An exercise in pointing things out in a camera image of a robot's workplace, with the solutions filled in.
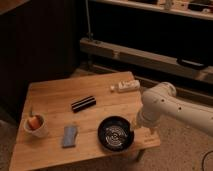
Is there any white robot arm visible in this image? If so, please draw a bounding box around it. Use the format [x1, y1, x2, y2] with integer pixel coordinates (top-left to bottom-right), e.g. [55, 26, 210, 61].
[135, 82, 213, 137]

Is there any metal pole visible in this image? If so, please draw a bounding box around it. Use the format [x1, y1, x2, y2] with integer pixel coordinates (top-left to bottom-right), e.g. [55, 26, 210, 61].
[85, 0, 93, 41]

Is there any black handle on ledge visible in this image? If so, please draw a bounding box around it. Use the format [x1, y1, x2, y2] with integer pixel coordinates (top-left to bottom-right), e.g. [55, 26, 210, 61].
[176, 58, 208, 70]

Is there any wooden folding table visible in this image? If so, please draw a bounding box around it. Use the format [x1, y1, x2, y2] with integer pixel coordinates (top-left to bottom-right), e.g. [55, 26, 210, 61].
[8, 70, 162, 171]

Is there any blue sponge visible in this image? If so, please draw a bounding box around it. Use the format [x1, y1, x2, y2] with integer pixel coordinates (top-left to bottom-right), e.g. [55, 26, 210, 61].
[62, 125, 78, 148]

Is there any orange carrot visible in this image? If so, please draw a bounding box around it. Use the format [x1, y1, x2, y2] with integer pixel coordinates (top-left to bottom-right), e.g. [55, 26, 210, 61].
[28, 116, 41, 130]

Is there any black ceramic bowl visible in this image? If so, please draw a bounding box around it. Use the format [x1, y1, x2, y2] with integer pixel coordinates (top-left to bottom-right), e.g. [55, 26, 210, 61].
[97, 116, 134, 152]

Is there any white cup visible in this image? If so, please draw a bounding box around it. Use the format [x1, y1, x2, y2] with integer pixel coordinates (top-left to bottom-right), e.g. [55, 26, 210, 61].
[23, 115, 48, 138]

